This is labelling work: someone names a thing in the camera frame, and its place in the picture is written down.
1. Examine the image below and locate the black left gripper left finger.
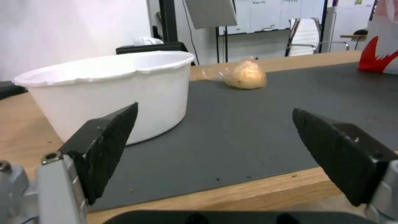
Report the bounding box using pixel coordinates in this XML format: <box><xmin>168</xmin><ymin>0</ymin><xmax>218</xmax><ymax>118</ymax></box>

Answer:
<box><xmin>0</xmin><ymin>102</ymin><xmax>139</xmax><ymax>224</ymax></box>

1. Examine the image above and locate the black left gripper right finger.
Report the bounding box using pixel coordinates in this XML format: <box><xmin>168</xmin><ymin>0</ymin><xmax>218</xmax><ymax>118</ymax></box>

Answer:
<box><xmin>292</xmin><ymin>108</ymin><xmax>398</xmax><ymax>224</ymax></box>

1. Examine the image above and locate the red and white takeout bag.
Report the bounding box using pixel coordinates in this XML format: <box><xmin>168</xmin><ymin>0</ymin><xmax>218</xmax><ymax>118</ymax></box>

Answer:
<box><xmin>357</xmin><ymin>0</ymin><xmax>398</xmax><ymax>75</ymax></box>

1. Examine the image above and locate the crumpled plastic-wrapped food trash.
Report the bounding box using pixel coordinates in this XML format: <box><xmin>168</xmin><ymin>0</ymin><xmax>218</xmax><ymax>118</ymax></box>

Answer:
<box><xmin>202</xmin><ymin>56</ymin><xmax>267</xmax><ymax>90</ymax></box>

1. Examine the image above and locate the white paper bowl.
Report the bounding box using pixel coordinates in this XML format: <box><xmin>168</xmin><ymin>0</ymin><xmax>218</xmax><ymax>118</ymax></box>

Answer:
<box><xmin>13</xmin><ymin>51</ymin><xmax>195</xmax><ymax>146</ymax></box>

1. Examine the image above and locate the dark grey table mat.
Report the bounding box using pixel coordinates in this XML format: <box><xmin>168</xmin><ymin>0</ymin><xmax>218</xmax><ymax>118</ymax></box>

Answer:
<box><xmin>84</xmin><ymin>62</ymin><xmax>398</xmax><ymax>212</ymax></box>

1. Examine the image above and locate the black box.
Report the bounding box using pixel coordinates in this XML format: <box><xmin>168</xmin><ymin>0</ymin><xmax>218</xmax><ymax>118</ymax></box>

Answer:
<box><xmin>116</xmin><ymin>42</ymin><xmax>197</xmax><ymax>66</ymax></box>

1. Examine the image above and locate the black flat object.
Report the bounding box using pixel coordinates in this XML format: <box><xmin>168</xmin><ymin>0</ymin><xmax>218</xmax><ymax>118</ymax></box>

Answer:
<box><xmin>0</xmin><ymin>80</ymin><xmax>29</xmax><ymax>101</ymax></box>

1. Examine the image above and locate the white crumpled tissue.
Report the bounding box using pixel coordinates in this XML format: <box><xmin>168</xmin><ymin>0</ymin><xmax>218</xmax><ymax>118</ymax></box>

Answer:
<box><xmin>132</xmin><ymin>36</ymin><xmax>164</xmax><ymax>46</ymax></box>

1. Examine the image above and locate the white office chair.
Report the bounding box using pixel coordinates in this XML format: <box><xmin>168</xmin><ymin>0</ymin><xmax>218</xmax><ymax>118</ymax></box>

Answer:
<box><xmin>285</xmin><ymin>17</ymin><xmax>350</xmax><ymax>56</ymax></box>

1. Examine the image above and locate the grey tilted monitor panel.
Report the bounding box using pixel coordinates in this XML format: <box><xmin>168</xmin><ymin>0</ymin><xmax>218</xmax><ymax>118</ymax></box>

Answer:
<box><xmin>183</xmin><ymin>0</ymin><xmax>238</xmax><ymax>30</ymax></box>

